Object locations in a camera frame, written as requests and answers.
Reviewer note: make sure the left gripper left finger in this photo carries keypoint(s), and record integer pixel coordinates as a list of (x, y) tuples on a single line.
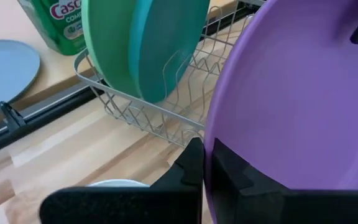
[(135, 205)]

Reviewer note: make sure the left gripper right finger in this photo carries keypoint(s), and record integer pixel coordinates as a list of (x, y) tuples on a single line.
[(275, 208)]

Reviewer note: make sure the purple plastic plate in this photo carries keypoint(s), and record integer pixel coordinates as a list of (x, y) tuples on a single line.
[(291, 93)]

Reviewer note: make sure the light green plastic plate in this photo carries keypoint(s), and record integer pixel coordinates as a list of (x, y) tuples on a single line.
[(110, 37)]

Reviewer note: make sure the white ceramic plate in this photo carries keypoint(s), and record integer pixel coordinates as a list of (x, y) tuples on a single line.
[(117, 183)]

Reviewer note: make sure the blue plate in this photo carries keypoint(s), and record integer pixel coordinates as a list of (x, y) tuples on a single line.
[(5, 71)]

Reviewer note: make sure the green Cascade detergent pouch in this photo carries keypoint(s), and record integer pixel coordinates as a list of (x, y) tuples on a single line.
[(57, 31)]

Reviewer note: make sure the black rail clamp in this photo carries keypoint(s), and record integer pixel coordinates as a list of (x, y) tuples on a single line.
[(11, 116)]

